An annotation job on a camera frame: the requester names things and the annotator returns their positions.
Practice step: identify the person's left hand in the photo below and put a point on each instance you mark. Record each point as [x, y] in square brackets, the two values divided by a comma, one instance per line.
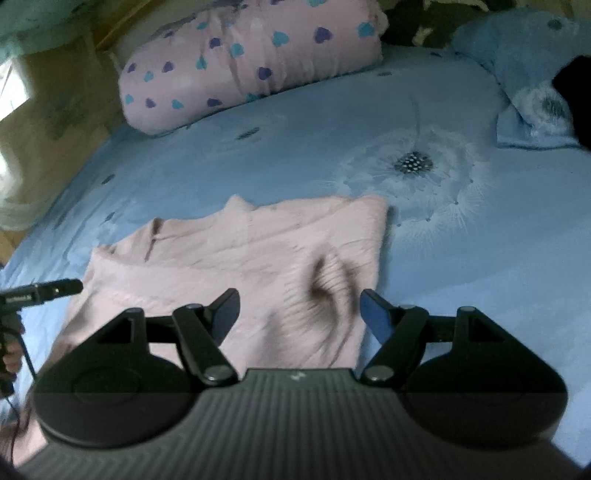
[10, 364]

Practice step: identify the sheer floral curtain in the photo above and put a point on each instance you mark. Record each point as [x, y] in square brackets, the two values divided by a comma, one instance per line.
[51, 101]

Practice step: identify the camouflage cloth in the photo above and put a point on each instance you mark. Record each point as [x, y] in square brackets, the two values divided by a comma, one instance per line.
[434, 23]

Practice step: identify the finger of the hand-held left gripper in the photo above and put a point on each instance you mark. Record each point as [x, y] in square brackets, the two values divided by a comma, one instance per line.
[57, 288]

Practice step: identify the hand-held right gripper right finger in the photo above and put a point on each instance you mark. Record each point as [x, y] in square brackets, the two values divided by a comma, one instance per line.
[371, 314]

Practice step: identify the black cloth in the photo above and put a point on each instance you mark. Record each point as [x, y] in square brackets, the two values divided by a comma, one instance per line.
[577, 101]

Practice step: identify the blue dandelion print bed sheet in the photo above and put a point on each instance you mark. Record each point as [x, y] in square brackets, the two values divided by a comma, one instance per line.
[438, 240]

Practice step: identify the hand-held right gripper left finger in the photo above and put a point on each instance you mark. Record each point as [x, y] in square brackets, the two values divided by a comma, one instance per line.
[228, 314]

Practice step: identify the pink heart print pillow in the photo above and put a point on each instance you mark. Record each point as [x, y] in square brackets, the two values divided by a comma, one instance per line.
[258, 50]

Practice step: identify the pink knit cardigan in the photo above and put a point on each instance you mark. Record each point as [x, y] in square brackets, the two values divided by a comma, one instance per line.
[258, 258]

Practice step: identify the blue dandelion print pillow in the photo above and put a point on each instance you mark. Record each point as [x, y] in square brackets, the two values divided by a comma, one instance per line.
[512, 55]

